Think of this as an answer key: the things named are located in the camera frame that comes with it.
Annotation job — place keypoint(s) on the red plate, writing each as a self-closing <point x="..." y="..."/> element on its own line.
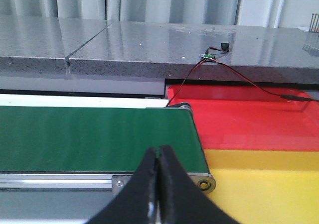
<point x="245" y="118"/>

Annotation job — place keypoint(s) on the small green circuit board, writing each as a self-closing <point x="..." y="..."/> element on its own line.
<point x="207" y="56"/>

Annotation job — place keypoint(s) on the yellow plate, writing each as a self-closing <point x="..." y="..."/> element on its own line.
<point x="266" y="187"/>

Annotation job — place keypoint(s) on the wire rack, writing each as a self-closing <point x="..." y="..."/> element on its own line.
<point x="314" y="23"/>

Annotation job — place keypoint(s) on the grey stone counter slab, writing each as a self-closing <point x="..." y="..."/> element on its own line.
<point x="63" y="47"/>

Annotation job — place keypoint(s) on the grey pleated curtain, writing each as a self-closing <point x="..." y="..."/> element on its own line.
<point x="265" y="13"/>

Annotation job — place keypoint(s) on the small black sensor block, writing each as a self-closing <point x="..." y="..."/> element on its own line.
<point x="225" y="46"/>

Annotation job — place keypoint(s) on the aluminium conveyor frame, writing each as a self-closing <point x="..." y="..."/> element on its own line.
<point x="86" y="180"/>

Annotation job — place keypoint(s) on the green conveyor belt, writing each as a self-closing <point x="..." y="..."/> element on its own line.
<point x="60" y="139"/>

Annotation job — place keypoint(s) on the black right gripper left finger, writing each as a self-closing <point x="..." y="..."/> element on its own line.
<point x="137" y="202"/>

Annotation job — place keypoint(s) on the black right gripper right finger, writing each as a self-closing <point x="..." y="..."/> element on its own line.
<point x="180" y="200"/>

